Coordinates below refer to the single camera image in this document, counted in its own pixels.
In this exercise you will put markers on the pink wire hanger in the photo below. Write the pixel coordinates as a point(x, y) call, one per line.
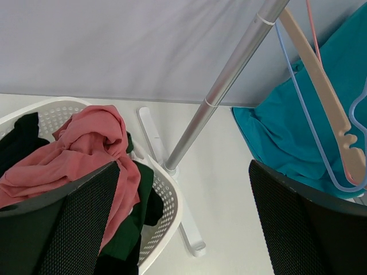
point(318, 54)

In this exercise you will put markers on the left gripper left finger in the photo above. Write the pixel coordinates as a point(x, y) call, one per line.
point(60, 231)

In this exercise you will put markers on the blue wire hanger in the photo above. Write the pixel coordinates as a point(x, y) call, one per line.
point(357, 188)

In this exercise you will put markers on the teal t shirt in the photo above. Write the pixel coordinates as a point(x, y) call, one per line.
point(278, 131)

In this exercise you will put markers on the black t shirt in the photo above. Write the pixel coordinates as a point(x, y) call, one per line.
point(21, 141)

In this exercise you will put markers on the white plastic basket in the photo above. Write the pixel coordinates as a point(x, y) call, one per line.
point(53, 113)

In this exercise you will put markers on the pink t shirt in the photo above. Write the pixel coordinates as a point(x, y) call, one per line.
point(87, 141)

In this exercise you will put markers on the green and grey raglan shirt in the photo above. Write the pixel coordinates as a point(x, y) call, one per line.
point(121, 254)

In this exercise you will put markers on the metal clothes rack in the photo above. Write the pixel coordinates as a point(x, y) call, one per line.
point(255, 33)

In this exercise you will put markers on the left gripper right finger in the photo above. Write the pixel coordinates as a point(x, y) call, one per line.
point(307, 231)

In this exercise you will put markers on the beige wooden hanger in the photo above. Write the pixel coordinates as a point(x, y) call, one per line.
point(353, 158)

